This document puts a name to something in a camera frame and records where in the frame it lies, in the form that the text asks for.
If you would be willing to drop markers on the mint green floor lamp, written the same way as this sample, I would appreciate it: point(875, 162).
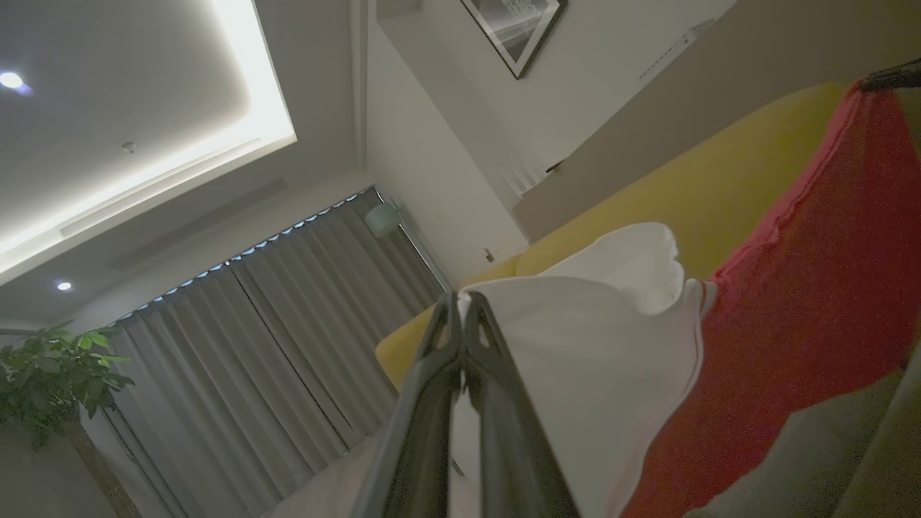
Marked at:
point(380, 218)

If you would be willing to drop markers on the taupe wall ledge panel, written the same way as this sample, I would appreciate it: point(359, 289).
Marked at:
point(719, 93)

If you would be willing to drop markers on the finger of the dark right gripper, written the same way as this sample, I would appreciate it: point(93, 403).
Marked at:
point(896, 75)

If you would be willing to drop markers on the large black framed picture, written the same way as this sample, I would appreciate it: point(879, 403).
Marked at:
point(514, 32)

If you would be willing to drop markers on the red white sports shorts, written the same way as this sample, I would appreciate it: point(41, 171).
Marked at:
point(791, 324)

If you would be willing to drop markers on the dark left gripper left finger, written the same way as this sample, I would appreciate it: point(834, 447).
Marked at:
point(417, 446)

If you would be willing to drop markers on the round ceiling spotlight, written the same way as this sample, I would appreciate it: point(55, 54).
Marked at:
point(10, 80)
point(64, 285)

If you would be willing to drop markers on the grey pleated curtain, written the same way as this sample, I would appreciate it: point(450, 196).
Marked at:
point(252, 360)

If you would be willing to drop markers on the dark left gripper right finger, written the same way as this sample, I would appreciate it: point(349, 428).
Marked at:
point(518, 460)

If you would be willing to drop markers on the green potted tree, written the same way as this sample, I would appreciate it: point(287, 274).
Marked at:
point(50, 374)

